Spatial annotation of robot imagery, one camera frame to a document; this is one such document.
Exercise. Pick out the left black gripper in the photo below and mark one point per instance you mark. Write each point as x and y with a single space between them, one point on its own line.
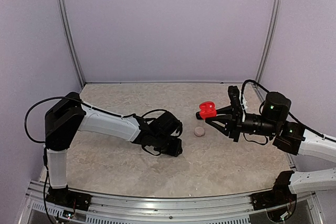
175 151

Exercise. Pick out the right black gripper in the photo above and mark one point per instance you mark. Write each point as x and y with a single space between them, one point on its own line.
233 121

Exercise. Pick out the red earbud charging case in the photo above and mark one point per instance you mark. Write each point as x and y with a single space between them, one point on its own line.
207 110

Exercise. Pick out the pink earbud charging case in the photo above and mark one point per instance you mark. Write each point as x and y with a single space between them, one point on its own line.
199 131

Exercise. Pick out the black earbud charging case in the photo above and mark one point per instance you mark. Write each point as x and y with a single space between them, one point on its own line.
197 114

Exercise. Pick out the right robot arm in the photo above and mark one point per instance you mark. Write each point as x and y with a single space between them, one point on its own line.
290 137

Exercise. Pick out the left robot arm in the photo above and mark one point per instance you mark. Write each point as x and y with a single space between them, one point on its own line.
71 115

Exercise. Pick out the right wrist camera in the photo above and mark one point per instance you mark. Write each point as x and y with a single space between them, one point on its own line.
235 102

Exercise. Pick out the front aluminium rail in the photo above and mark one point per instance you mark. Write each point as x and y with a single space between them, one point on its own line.
107 208

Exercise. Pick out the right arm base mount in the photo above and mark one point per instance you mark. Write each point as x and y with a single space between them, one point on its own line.
280 193

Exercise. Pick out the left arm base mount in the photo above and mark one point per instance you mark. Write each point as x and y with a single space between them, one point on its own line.
69 198

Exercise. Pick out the right aluminium frame post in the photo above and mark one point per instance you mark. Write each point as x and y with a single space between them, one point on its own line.
269 37

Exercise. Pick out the aluminium frame post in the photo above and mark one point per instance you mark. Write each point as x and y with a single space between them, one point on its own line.
269 37
70 42

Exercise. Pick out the left aluminium frame post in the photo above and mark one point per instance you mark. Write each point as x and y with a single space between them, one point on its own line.
70 42

